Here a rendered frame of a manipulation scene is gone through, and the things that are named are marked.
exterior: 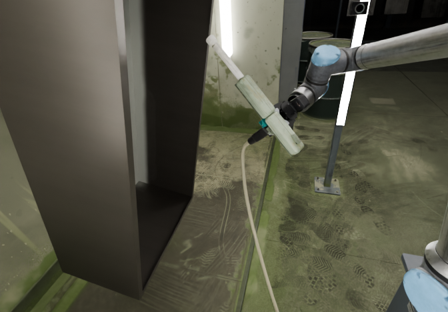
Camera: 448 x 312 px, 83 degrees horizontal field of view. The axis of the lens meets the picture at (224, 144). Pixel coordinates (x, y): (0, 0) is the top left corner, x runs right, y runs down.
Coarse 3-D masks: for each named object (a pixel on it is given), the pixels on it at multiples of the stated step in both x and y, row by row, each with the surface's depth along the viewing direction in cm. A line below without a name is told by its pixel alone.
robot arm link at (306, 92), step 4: (300, 88) 98; (304, 88) 98; (292, 92) 98; (296, 92) 97; (300, 92) 96; (304, 92) 96; (308, 92) 96; (308, 96) 96; (312, 96) 97; (312, 100) 97; (312, 104) 99; (308, 108) 98
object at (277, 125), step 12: (216, 48) 85; (228, 60) 84; (240, 72) 85; (240, 84) 84; (252, 84) 84; (252, 96) 83; (264, 96) 84; (264, 108) 83; (276, 120) 83; (264, 132) 90; (276, 132) 84; (288, 132) 83; (252, 144) 101; (288, 144) 83; (300, 144) 83
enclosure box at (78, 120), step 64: (0, 0) 48; (64, 0) 45; (128, 0) 101; (192, 0) 95; (0, 64) 56; (64, 64) 52; (128, 64) 112; (192, 64) 108; (64, 128) 61; (128, 128) 58; (192, 128) 125; (64, 192) 75; (128, 192) 68; (192, 192) 144; (64, 256) 97; (128, 256) 85
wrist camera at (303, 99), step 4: (300, 96) 85; (304, 96) 85; (292, 100) 91; (296, 100) 87; (300, 100) 85; (304, 100) 85; (308, 100) 86; (296, 104) 90; (300, 104) 86; (304, 104) 85; (308, 104) 85; (296, 108) 93; (300, 108) 89; (304, 108) 86
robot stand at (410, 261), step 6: (402, 258) 91; (408, 258) 90; (414, 258) 90; (420, 258) 90; (408, 264) 88; (414, 264) 88; (420, 264) 88; (408, 270) 86; (402, 282) 92; (402, 288) 92; (396, 294) 96; (402, 294) 92; (396, 300) 96; (402, 300) 91; (408, 300) 87; (390, 306) 100; (396, 306) 95; (402, 306) 91; (408, 306) 86
